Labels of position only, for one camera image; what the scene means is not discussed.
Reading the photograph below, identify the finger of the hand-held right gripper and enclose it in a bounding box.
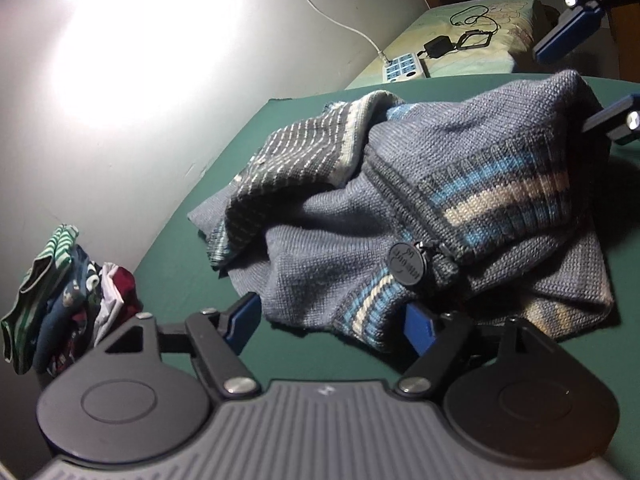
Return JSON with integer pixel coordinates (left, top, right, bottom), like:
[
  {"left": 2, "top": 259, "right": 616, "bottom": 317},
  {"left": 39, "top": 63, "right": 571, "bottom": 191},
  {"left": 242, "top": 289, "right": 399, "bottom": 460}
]
[
  {"left": 580, "top": 92, "right": 640, "bottom": 147},
  {"left": 532, "top": 0, "right": 640, "bottom": 64}
]

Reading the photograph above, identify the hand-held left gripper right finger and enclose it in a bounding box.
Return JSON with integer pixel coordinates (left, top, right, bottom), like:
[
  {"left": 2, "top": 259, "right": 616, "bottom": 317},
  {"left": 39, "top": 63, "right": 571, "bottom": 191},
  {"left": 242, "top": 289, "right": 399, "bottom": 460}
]
[{"left": 394, "top": 304, "right": 557, "bottom": 402}]

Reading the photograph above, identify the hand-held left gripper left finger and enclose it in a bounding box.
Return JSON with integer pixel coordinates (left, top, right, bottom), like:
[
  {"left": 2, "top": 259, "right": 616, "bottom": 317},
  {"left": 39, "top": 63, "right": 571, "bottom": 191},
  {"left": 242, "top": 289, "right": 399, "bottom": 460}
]
[{"left": 100, "top": 292, "right": 262, "bottom": 402}]

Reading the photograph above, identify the grey-blue striped knit sweater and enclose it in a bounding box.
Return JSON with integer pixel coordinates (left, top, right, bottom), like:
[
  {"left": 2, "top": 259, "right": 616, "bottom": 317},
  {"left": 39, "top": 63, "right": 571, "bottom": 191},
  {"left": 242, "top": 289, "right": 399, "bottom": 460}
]
[{"left": 187, "top": 69, "right": 616, "bottom": 353}]

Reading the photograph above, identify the pale green patterned mattress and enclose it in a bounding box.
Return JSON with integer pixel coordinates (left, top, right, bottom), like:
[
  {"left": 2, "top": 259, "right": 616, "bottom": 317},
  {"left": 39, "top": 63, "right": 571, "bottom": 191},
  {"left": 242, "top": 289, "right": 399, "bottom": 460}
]
[{"left": 345, "top": 0, "right": 543, "bottom": 92}]

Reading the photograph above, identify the black charger adapter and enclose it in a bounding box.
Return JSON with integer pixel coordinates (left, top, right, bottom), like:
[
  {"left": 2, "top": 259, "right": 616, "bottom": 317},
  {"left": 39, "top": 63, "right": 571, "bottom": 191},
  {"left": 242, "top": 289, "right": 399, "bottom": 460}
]
[{"left": 422, "top": 36, "right": 451, "bottom": 59}]

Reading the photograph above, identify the white folded garment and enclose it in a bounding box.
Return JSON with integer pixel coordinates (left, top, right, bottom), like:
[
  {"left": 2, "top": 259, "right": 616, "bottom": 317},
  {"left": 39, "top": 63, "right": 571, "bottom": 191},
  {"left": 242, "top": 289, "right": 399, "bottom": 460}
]
[{"left": 92, "top": 264, "right": 126, "bottom": 347}]

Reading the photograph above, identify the patterned folded garment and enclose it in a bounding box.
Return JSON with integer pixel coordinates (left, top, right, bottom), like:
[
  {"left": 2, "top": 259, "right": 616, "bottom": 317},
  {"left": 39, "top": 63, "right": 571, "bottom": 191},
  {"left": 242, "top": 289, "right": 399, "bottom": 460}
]
[{"left": 47, "top": 260, "right": 106, "bottom": 376}]

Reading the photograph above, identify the white power strip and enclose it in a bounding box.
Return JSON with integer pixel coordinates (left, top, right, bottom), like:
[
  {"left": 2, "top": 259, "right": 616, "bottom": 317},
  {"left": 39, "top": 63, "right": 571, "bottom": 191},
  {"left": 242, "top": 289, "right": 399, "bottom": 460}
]
[{"left": 382, "top": 52, "right": 430, "bottom": 82}]

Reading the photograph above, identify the dark blue folded sweater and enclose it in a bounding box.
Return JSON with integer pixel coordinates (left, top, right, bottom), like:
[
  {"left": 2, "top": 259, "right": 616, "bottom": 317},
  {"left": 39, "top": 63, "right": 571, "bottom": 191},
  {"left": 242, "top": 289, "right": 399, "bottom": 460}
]
[{"left": 32, "top": 245, "right": 101, "bottom": 373}]

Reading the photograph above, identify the green striped folded shirt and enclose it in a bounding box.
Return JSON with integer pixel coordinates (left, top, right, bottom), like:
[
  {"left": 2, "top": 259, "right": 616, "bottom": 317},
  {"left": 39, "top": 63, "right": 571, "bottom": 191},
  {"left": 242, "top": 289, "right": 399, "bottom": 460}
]
[{"left": 0, "top": 224, "right": 81, "bottom": 376}]

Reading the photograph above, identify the black thin cable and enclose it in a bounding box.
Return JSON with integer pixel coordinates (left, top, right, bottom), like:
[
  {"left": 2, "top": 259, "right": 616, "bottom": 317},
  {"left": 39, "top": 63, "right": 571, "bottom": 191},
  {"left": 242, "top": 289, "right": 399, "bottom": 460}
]
[{"left": 447, "top": 5, "right": 501, "bottom": 53}]

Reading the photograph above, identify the white power cable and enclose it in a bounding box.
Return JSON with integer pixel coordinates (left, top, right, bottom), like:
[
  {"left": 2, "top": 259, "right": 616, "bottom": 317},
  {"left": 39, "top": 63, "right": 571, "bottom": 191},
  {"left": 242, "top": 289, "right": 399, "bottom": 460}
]
[{"left": 265, "top": 0, "right": 388, "bottom": 61}]

